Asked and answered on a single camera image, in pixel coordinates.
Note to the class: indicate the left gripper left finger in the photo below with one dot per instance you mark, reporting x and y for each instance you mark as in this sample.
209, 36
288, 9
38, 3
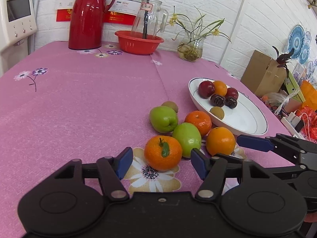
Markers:
111, 171

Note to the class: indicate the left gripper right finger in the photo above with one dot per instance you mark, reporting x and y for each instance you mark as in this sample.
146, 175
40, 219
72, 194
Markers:
212, 172

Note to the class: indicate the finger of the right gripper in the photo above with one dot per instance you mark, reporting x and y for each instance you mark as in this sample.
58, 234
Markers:
255, 143

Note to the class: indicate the smooth orange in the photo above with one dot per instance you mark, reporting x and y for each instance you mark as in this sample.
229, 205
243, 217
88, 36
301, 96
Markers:
220, 140

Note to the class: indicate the green apple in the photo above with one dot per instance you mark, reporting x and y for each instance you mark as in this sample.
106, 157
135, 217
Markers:
163, 119
189, 138

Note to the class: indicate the mandarin without leaf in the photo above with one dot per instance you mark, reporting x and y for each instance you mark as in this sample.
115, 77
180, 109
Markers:
201, 120

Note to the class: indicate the mandarin with leaf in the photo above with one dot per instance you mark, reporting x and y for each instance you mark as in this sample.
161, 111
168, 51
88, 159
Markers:
163, 153

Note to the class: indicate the dark cherry plum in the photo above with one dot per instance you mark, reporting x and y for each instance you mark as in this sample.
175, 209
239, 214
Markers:
217, 100

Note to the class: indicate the white power strip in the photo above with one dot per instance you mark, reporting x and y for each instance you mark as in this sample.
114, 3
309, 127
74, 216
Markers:
294, 125

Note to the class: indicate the red plastic bag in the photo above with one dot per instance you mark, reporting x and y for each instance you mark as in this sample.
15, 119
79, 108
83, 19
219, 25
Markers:
308, 115

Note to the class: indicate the clear plastic bag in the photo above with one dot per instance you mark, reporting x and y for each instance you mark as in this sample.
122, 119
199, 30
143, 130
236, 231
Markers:
277, 101

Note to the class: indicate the brown kiwi on plate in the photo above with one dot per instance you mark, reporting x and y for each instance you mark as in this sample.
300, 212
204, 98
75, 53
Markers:
217, 112

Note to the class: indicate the red plum right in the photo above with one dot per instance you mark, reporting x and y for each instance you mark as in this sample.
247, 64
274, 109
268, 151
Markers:
232, 92

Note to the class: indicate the red plum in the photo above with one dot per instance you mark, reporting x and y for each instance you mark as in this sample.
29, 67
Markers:
206, 89
232, 92

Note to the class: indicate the orange on plate back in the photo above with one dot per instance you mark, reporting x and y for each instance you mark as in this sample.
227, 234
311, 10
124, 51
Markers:
220, 88

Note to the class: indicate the cardboard box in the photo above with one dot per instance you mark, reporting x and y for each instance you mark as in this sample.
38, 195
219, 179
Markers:
262, 75

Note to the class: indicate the brown kiwi on table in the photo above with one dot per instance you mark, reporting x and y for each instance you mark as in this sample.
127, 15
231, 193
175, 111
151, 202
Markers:
171, 105

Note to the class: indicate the red plum left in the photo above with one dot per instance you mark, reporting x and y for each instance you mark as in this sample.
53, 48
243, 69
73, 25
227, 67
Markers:
206, 89

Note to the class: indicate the pink floral tablecloth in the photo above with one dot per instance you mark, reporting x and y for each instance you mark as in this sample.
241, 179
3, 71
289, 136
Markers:
58, 104

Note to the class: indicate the dark purple plant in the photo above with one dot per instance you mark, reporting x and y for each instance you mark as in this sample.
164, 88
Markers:
282, 59

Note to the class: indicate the blue decorative plates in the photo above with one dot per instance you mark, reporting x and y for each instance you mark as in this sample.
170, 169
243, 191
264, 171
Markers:
300, 41

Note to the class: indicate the glass vase with plant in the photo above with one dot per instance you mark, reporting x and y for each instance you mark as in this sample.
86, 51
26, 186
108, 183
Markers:
195, 32

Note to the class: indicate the red plastic basket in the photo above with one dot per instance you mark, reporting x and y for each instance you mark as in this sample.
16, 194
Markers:
136, 44

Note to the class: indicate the glass pitcher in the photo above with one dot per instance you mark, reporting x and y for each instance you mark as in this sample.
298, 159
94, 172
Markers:
150, 20

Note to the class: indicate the red thermos jug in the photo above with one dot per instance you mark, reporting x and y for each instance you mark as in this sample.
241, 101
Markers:
86, 25

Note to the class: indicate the white water dispenser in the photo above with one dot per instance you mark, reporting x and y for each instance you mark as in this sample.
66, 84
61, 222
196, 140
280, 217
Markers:
17, 24

